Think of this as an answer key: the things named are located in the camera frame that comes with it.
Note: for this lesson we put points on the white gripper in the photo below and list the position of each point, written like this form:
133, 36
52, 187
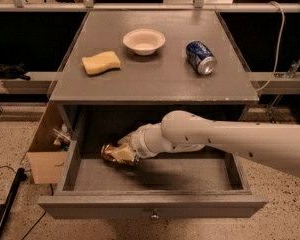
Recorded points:
137, 140

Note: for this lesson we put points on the cardboard box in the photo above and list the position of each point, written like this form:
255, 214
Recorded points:
45, 156

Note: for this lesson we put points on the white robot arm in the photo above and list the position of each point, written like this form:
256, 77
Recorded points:
273, 145

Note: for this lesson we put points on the black pole on floor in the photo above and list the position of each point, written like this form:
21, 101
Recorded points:
5, 209

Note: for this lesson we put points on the yellow sponge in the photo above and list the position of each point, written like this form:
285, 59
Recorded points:
101, 62

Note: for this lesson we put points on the black object on left shelf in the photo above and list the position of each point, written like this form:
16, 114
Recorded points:
11, 71

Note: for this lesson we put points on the grey cabinet with counter top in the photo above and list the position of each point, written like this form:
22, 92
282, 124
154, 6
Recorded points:
165, 78

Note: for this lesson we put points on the grey open top drawer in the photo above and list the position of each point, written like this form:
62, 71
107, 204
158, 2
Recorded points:
205, 184

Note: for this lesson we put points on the blue soda can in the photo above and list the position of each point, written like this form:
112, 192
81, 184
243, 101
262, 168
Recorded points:
200, 57

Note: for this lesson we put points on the metal drawer knob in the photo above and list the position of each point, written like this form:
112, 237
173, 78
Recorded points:
154, 215

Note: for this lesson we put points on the white foam bowl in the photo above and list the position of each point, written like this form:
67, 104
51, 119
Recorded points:
144, 42

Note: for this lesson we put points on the metal bracket right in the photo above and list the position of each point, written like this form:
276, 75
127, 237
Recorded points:
295, 65

